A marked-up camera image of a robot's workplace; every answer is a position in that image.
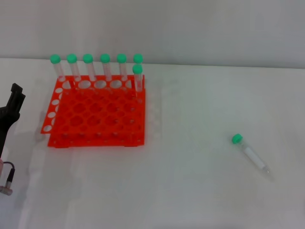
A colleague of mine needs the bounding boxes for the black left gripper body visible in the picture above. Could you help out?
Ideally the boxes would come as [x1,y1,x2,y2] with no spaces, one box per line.
[0,106,20,160]

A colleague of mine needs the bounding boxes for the green capped test tube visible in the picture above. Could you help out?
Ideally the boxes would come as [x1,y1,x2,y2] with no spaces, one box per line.
[132,64,144,93]
[100,53,113,82]
[116,53,128,82]
[82,53,97,82]
[231,133,274,181]
[50,53,66,82]
[132,53,144,65]
[66,53,81,82]

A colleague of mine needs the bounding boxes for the orange test tube rack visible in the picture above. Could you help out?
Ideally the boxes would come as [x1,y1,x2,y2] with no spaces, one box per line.
[40,74,145,149]

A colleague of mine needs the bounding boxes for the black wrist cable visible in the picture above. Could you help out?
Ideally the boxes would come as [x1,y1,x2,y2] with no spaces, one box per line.
[1,161,17,185]

